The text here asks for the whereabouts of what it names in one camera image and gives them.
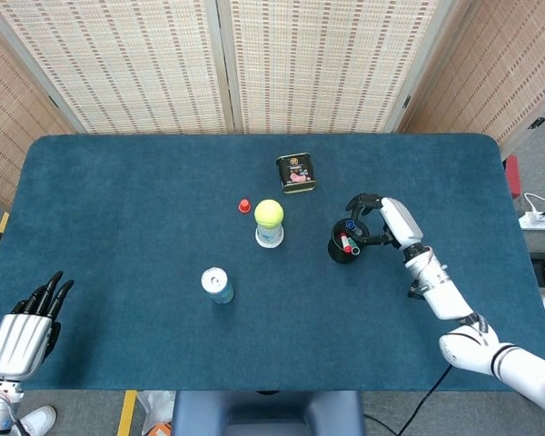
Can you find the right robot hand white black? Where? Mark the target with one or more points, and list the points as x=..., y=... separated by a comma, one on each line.
x=402, y=222

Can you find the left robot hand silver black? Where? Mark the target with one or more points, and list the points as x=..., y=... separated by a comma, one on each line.
x=20, y=345

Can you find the blue capped white marker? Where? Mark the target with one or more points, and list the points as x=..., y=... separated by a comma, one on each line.
x=351, y=224

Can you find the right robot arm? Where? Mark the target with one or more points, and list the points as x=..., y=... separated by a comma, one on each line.
x=449, y=300

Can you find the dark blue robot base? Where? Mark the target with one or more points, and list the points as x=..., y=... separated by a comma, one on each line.
x=268, y=413

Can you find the green marker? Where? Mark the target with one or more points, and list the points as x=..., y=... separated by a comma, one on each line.
x=353, y=248

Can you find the red marker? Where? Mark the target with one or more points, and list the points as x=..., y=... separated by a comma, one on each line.
x=345, y=243

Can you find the black pen holder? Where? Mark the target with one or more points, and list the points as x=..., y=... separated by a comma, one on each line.
x=343, y=259

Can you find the white sneaker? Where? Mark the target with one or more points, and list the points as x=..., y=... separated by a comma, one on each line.
x=38, y=420

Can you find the black tin box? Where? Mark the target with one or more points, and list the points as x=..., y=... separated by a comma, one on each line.
x=296, y=175

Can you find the red box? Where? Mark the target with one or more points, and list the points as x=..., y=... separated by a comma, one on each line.
x=512, y=177

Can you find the yellow tennis ball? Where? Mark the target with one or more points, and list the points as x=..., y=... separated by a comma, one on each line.
x=269, y=213

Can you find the clear plastic cup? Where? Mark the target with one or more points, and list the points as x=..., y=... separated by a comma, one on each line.
x=269, y=238

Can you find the white power strip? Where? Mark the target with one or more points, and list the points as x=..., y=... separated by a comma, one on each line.
x=537, y=222

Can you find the white plastic bag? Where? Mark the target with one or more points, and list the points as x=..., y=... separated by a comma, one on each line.
x=156, y=404

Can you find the red bottle cap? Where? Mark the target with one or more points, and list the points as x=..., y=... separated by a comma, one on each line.
x=244, y=206

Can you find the blue table mat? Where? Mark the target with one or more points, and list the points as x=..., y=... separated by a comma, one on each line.
x=141, y=236

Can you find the orange packet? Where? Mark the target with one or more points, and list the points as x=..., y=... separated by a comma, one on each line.
x=160, y=430

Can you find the woven folding screen panel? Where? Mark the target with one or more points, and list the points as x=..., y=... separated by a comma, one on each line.
x=327, y=63
x=118, y=63
x=9, y=136
x=499, y=68

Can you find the light blue beverage can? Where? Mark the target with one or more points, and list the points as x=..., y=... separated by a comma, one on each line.
x=215, y=281

